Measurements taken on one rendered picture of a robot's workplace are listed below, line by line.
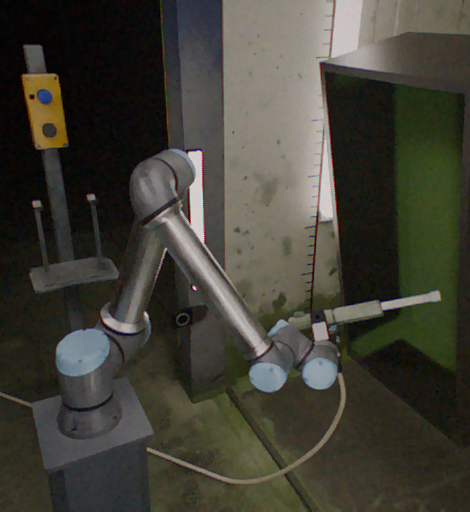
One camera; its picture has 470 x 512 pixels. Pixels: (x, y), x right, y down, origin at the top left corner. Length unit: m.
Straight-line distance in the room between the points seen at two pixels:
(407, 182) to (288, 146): 0.55
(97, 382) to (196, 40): 1.28
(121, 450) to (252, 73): 1.48
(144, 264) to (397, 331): 1.31
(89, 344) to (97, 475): 0.39
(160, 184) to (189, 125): 0.92
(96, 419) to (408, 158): 1.42
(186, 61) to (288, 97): 0.47
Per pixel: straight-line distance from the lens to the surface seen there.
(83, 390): 1.70
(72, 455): 1.75
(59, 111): 2.29
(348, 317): 1.85
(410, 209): 2.30
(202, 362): 2.74
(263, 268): 2.63
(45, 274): 2.41
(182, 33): 2.22
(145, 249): 1.59
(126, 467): 1.83
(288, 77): 2.44
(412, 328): 2.56
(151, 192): 1.36
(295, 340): 1.55
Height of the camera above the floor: 1.81
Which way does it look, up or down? 25 degrees down
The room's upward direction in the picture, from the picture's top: straight up
